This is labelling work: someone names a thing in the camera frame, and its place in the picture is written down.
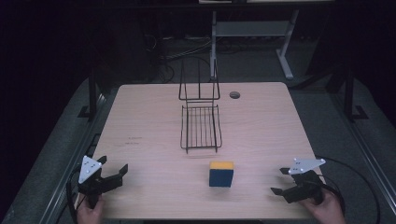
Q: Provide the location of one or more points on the black metal stand post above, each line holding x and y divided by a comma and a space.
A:
92, 93
348, 93

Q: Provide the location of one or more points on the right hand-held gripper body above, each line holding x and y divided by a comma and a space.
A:
306, 186

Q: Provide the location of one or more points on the person's left hand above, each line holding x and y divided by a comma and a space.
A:
88, 215

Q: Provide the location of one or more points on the white metal desk frame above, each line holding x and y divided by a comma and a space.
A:
249, 29

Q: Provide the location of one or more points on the aluminium floor rail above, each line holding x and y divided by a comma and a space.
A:
370, 161
67, 174

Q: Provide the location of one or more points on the blue and yellow cube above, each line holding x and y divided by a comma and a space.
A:
221, 177

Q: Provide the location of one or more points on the grey round table grommet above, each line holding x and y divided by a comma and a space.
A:
234, 95

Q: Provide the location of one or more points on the person's right hand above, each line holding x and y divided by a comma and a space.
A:
330, 211

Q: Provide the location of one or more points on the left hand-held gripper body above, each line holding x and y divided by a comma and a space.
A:
93, 183

